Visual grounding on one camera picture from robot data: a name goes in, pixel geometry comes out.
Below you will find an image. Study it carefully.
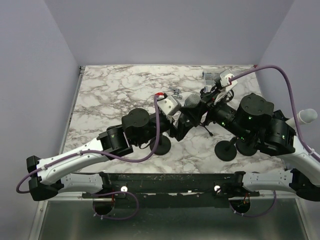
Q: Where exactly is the black round-base mic stand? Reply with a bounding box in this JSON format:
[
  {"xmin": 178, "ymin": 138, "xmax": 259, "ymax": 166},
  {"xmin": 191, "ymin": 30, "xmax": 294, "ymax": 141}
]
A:
[{"xmin": 149, "ymin": 133, "xmax": 172, "ymax": 156}]

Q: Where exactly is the black stand of pink microphone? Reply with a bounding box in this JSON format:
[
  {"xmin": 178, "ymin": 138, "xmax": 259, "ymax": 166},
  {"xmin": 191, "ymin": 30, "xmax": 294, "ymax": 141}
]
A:
[{"xmin": 214, "ymin": 137, "xmax": 237, "ymax": 162}]

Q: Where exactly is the clear plastic screw box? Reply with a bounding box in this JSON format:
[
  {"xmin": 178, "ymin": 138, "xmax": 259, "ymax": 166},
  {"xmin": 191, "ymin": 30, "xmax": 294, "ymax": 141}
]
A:
[{"xmin": 202, "ymin": 70, "xmax": 221, "ymax": 93}]

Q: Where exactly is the black stand of white microphone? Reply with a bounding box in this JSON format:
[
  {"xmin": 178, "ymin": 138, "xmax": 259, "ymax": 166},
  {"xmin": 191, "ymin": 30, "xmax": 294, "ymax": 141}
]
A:
[{"xmin": 235, "ymin": 140, "xmax": 258, "ymax": 157}]

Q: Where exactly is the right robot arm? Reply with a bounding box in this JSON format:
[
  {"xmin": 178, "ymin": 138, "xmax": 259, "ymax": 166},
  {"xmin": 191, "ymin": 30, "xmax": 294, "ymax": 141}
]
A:
[{"xmin": 180, "ymin": 91, "xmax": 320, "ymax": 202}]

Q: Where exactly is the black tripod shock-mount stand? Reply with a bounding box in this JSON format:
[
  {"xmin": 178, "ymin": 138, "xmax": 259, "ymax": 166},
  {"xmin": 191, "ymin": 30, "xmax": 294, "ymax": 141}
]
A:
[{"xmin": 199, "ymin": 84, "xmax": 235, "ymax": 137}]

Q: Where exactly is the chrome faucet tap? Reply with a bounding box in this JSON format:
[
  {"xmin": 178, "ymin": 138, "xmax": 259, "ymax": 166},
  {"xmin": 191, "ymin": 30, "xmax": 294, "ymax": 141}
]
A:
[{"xmin": 169, "ymin": 86, "xmax": 183, "ymax": 100}]

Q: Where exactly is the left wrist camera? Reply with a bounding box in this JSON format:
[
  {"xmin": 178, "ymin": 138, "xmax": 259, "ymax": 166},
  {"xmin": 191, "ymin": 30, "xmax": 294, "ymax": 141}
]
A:
[{"xmin": 157, "ymin": 94, "xmax": 182, "ymax": 118}]

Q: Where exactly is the aluminium frame rail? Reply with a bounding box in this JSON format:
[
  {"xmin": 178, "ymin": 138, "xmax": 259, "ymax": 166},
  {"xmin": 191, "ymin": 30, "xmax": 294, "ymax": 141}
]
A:
[{"xmin": 28, "ymin": 65, "xmax": 86, "ymax": 240}]

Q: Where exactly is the white microphone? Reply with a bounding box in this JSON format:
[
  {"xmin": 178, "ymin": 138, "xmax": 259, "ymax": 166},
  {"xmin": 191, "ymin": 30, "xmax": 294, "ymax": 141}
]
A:
[{"xmin": 285, "ymin": 108, "xmax": 318, "ymax": 128}]

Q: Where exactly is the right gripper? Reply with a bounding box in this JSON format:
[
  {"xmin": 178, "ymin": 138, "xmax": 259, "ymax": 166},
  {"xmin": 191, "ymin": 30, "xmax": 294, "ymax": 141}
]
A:
[{"xmin": 180, "ymin": 86, "xmax": 251, "ymax": 142}]

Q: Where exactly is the grey mesh microphone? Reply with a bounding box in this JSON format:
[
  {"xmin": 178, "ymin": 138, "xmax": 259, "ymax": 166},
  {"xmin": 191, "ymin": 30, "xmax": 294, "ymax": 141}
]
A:
[{"xmin": 184, "ymin": 93, "xmax": 201, "ymax": 107}]

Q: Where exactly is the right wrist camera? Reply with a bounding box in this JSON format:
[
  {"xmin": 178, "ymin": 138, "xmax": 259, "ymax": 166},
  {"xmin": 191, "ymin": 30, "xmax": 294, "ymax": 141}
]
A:
[{"xmin": 214, "ymin": 69, "xmax": 234, "ymax": 90}]

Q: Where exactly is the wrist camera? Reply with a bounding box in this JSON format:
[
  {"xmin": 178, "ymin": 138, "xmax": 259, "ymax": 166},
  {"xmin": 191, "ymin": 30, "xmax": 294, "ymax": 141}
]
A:
[
  {"xmin": 214, "ymin": 69, "xmax": 234, "ymax": 90},
  {"xmin": 157, "ymin": 94, "xmax": 182, "ymax": 118}
]

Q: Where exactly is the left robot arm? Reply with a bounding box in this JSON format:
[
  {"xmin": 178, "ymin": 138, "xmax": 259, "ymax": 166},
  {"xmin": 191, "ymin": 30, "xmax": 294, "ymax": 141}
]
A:
[{"xmin": 26, "ymin": 108, "xmax": 195, "ymax": 201}]

